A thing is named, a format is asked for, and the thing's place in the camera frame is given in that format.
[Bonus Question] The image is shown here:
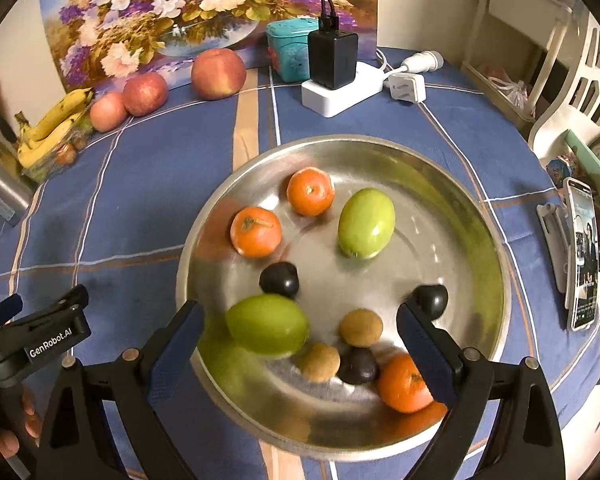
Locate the pale red apple left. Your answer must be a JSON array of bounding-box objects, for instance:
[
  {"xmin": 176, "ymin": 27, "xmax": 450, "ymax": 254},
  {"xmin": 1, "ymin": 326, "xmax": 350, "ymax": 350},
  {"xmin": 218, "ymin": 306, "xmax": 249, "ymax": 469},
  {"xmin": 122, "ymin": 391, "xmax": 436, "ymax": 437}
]
[{"xmin": 90, "ymin": 92, "xmax": 128, "ymax": 132}]

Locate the yellow banana bunch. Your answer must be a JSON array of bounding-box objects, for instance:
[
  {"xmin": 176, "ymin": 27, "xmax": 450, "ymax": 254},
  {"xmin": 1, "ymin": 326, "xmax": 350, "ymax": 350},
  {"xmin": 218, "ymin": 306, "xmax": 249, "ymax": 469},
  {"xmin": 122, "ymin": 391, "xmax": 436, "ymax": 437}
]
[{"xmin": 15, "ymin": 88, "xmax": 95, "ymax": 169}]

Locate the red apple middle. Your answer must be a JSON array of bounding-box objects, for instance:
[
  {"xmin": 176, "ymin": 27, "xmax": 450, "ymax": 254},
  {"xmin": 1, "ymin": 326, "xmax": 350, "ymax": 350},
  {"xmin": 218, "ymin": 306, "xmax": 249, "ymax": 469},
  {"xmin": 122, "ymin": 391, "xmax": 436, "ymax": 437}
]
[{"xmin": 122, "ymin": 72, "xmax": 169, "ymax": 117}]

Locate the white chair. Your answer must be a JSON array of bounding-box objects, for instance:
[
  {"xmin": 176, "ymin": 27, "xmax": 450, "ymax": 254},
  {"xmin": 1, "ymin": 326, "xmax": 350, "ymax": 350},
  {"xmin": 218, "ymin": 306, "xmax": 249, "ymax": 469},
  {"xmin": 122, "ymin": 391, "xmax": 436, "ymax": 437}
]
[{"xmin": 528, "ymin": 12, "xmax": 600, "ymax": 164}]

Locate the green mango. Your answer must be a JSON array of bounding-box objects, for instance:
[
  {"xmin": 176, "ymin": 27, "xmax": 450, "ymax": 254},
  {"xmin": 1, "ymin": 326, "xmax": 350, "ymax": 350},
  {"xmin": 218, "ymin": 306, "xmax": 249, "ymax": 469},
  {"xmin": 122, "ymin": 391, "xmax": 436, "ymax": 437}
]
[
  {"xmin": 225, "ymin": 294, "xmax": 310, "ymax": 358},
  {"xmin": 337, "ymin": 188, "xmax": 396, "ymax": 259}
]

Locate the orange mandarin front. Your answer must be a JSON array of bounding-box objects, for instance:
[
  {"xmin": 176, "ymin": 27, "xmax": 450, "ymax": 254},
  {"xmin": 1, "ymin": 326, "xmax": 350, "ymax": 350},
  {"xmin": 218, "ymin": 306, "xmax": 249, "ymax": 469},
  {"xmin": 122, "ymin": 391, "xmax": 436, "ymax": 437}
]
[{"xmin": 230, "ymin": 206, "xmax": 283, "ymax": 259}]

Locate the steel bowl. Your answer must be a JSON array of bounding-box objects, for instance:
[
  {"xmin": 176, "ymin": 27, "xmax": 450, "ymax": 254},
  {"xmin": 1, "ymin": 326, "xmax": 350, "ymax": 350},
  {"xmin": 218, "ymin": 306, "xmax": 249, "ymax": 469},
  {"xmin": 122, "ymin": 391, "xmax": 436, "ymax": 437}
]
[{"xmin": 176, "ymin": 136, "xmax": 512, "ymax": 462}]

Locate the white plug adapter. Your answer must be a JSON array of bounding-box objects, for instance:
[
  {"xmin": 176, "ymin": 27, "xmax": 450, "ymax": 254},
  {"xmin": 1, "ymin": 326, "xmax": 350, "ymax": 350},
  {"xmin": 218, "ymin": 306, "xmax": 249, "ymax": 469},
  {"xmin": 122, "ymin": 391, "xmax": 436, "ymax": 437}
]
[{"xmin": 388, "ymin": 73, "xmax": 427, "ymax": 104}]

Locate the flower painting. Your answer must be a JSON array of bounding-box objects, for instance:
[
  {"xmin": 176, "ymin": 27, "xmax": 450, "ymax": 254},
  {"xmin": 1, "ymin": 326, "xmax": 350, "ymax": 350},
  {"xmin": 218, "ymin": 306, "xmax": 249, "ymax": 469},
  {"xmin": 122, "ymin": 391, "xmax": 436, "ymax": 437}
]
[{"xmin": 40, "ymin": 0, "xmax": 377, "ymax": 91}]

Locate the red apple right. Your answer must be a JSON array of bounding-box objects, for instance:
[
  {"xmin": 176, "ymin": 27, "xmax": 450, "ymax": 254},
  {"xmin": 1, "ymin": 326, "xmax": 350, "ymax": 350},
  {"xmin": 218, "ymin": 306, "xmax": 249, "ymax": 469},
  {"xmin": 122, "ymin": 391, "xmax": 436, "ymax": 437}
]
[{"xmin": 190, "ymin": 49, "xmax": 247, "ymax": 101}]

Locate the green mango in bowl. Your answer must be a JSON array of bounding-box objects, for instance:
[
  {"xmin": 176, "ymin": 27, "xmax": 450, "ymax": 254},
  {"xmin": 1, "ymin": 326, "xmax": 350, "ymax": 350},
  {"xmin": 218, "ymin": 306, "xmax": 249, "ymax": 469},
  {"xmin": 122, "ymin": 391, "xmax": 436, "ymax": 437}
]
[{"xmin": 337, "ymin": 188, "xmax": 396, "ymax": 259}]

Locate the person's left hand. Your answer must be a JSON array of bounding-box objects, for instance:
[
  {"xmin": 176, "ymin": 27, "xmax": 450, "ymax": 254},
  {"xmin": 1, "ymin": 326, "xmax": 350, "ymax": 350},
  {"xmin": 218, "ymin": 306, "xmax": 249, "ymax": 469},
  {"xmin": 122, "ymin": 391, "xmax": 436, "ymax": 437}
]
[{"xmin": 0, "ymin": 386, "xmax": 43, "ymax": 460}]

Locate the brown kiwi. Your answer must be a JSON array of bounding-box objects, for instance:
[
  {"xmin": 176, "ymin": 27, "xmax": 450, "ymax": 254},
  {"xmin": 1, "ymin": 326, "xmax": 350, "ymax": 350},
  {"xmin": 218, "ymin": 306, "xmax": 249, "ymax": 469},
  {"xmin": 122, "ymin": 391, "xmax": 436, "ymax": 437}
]
[
  {"xmin": 338, "ymin": 309, "xmax": 384, "ymax": 348},
  {"xmin": 296, "ymin": 342, "xmax": 340, "ymax": 384}
]

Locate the smartphone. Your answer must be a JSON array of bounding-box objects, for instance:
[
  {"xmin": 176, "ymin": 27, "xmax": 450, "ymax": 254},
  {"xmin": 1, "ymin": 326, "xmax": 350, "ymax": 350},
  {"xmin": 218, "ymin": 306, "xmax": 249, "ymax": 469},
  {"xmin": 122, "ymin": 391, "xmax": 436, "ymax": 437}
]
[{"xmin": 564, "ymin": 177, "xmax": 598, "ymax": 332}]

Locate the white socket connector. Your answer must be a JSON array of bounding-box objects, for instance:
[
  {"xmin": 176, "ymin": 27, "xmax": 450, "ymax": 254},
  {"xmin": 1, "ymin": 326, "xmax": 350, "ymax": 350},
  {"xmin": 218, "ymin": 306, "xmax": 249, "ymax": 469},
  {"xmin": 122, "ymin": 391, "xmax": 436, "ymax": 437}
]
[{"xmin": 396, "ymin": 51, "xmax": 444, "ymax": 74}]

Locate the blue plaid tablecloth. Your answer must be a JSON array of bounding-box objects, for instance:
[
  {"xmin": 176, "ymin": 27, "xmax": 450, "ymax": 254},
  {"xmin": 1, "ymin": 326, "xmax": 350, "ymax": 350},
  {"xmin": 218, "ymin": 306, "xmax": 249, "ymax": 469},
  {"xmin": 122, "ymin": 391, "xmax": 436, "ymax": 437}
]
[{"xmin": 0, "ymin": 46, "xmax": 600, "ymax": 480}]

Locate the steel kettle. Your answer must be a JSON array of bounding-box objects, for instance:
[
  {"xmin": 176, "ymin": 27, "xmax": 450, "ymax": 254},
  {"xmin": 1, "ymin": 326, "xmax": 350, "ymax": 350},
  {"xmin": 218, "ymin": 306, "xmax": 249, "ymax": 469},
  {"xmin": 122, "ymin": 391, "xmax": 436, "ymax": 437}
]
[{"xmin": 0, "ymin": 114, "xmax": 38, "ymax": 226}]

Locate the orange mandarin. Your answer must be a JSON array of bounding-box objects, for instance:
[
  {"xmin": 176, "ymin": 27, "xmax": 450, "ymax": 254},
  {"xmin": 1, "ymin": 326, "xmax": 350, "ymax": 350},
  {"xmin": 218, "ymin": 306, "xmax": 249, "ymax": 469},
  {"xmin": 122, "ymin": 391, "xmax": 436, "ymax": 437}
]
[
  {"xmin": 377, "ymin": 353, "xmax": 434, "ymax": 414},
  {"xmin": 286, "ymin": 167, "xmax": 335, "ymax": 217},
  {"xmin": 230, "ymin": 206, "xmax": 283, "ymax": 259}
]

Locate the clear plastic fruit tray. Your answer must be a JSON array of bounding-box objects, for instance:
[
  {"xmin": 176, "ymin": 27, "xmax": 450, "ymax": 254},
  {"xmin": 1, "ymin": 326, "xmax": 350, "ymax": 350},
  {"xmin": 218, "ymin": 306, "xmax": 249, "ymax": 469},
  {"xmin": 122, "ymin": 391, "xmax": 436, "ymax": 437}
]
[{"xmin": 16, "ymin": 112, "xmax": 94, "ymax": 184}]

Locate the dark plum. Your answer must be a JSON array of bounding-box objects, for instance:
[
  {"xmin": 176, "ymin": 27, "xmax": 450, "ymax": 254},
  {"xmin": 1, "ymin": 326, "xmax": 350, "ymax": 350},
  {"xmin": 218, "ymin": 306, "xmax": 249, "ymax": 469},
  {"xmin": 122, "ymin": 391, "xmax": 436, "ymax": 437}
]
[
  {"xmin": 259, "ymin": 261, "xmax": 300, "ymax": 299},
  {"xmin": 337, "ymin": 347, "xmax": 379, "ymax": 386},
  {"xmin": 412, "ymin": 284, "xmax": 449, "ymax": 321}
]

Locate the white power strip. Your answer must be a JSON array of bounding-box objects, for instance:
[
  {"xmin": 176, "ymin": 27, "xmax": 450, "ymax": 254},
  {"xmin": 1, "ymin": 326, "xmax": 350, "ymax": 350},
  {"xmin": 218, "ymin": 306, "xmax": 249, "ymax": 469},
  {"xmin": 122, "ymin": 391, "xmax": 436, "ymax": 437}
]
[{"xmin": 301, "ymin": 62, "xmax": 385, "ymax": 118}]

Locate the black power adapter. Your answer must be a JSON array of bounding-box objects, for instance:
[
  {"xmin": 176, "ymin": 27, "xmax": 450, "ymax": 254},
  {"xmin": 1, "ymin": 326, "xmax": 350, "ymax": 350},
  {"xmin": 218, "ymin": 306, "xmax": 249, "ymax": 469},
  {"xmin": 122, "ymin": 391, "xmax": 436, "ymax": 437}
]
[{"xmin": 308, "ymin": 14, "xmax": 358, "ymax": 90}]

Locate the teal tin box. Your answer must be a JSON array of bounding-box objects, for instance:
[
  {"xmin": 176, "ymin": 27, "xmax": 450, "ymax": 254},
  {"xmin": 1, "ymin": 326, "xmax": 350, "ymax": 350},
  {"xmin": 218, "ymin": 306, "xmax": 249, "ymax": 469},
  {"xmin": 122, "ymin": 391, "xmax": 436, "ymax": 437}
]
[{"xmin": 265, "ymin": 18, "xmax": 318, "ymax": 82}]

